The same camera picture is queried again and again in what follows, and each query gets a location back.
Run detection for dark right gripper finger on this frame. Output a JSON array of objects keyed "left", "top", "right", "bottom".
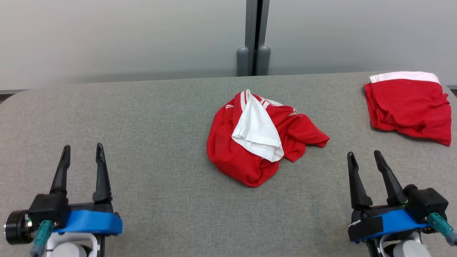
[
  {"left": 373, "top": 150, "right": 408, "bottom": 206},
  {"left": 347, "top": 151, "right": 373, "bottom": 210}
]

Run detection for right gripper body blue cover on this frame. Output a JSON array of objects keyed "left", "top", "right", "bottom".
[{"left": 347, "top": 203, "right": 429, "bottom": 245}]

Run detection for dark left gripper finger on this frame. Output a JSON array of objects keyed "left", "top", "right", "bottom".
[
  {"left": 92, "top": 143, "right": 113, "bottom": 203},
  {"left": 49, "top": 145, "right": 71, "bottom": 196}
]

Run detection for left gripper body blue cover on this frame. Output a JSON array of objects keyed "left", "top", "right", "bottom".
[{"left": 4, "top": 202, "right": 123, "bottom": 245}]

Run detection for red shorts with white band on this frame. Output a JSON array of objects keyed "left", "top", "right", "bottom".
[{"left": 363, "top": 71, "right": 452, "bottom": 147}]

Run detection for grey cylinder post foot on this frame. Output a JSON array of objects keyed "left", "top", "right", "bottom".
[
  {"left": 256, "top": 45, "right": 271, "bottom": 76},
  {"left": 236, "top": 46, "right": 249, "bottom": 77}
]

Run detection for grey partition post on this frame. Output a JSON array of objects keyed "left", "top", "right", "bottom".
[{"left": 245, "top": 0, "right": 270, "bottom": 76}]

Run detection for red shirt with white stripes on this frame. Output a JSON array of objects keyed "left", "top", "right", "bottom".
[{"left": 206, "top": 89, "right": 330, "bottom": 188}]

